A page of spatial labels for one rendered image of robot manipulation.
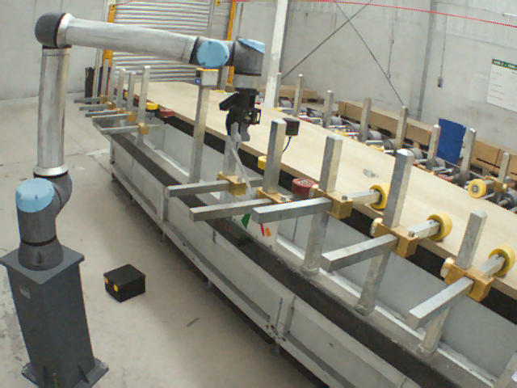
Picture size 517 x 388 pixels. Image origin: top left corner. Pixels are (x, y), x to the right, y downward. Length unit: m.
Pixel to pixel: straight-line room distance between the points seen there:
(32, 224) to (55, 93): 0.45
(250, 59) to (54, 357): 1.28
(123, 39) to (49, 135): 0.46
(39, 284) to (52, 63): 0.73
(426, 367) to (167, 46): 1.12
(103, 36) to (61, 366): 1.20
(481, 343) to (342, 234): 0.67
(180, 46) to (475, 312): 1.14
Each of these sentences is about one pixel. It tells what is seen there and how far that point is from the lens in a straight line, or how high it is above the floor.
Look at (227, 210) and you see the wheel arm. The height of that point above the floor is 0.85.
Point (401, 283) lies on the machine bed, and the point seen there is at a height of 0.72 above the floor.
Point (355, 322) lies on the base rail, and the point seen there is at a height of 0.68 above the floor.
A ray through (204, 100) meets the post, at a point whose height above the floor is 1.08.
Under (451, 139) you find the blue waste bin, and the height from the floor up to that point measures 0.46.
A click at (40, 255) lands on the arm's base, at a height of 0.65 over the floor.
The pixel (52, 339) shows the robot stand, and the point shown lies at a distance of 1.57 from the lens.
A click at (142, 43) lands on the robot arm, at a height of 1.34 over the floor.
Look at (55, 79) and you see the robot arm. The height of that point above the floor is 1.21.
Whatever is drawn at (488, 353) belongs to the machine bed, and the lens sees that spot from 1.28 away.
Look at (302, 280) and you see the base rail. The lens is 1.33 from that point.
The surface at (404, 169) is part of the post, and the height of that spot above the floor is 1.12.
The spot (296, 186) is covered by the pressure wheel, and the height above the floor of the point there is 0.90.
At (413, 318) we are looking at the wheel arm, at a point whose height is 0.95.
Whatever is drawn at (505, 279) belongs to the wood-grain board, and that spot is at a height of 0.90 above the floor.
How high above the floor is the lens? 1.36
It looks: 20 degrees down
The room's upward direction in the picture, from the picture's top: 8 degrees clockwise
